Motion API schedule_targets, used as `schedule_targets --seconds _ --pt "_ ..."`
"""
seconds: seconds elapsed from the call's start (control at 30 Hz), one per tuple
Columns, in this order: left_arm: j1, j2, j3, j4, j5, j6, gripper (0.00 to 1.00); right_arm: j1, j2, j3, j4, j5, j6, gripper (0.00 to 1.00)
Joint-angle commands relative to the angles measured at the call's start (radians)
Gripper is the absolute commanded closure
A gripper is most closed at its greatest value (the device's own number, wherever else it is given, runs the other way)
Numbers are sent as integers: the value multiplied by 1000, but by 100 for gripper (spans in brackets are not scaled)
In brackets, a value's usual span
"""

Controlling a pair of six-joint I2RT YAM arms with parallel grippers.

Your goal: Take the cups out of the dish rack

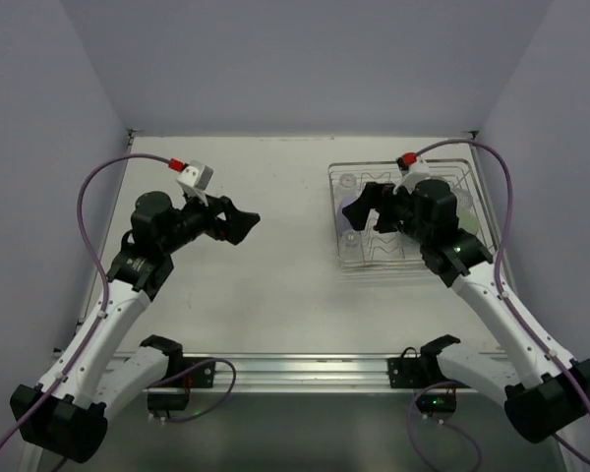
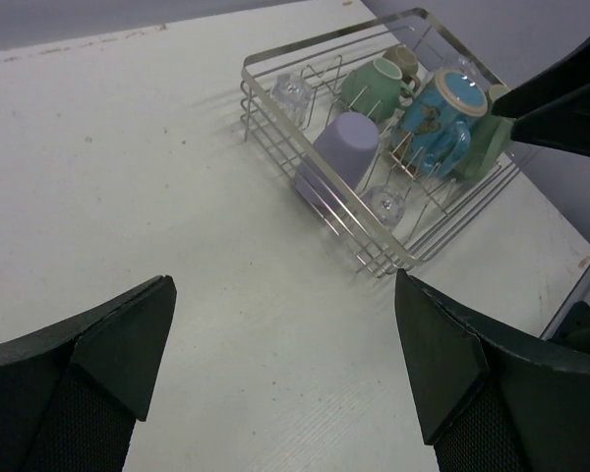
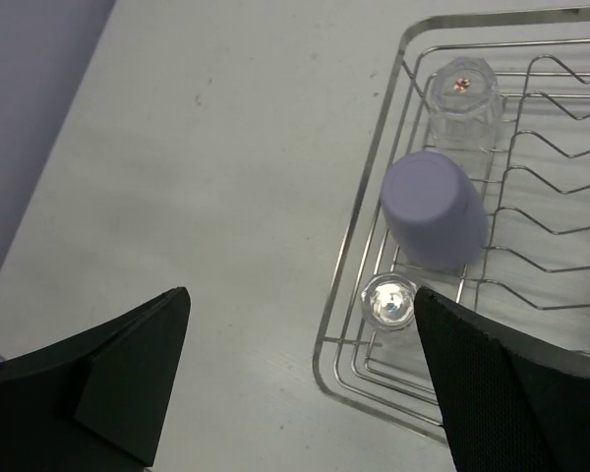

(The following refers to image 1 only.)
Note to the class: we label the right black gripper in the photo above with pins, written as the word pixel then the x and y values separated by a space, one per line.
pixel 379 207

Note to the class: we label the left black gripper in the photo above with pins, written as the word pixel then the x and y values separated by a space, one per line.
pixel 223 221

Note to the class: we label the purple plastic cup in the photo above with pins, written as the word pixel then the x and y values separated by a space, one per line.
pixel 342 223

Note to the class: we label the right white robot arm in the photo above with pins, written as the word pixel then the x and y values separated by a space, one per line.
pixel 546 388

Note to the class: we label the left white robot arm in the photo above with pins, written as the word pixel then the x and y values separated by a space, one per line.
pixel 69 410

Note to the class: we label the large green cup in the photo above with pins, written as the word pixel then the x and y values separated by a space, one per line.
pixel 468 221

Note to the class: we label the left black controller box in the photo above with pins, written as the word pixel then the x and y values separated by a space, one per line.
pixel 161 405

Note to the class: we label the black controller box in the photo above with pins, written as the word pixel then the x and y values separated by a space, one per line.
pixel 161 405
pixel 437 406

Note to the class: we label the right black controller box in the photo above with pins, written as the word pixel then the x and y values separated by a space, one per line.
pixel 437 406

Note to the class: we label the metal wire dish rack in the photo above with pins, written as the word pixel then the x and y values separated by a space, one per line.
pixel 397 251

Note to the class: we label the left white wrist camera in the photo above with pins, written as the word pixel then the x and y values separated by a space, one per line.
pixel 193 180

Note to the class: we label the aluminium mounting rail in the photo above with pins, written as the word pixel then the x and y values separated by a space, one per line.
pixel 308 373

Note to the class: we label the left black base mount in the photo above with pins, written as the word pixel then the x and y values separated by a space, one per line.
pixel 201 377

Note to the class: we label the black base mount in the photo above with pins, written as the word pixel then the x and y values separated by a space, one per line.
pixel 201 377
pixel 412 368

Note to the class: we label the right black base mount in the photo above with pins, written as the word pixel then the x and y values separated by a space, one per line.
pixel 412 368

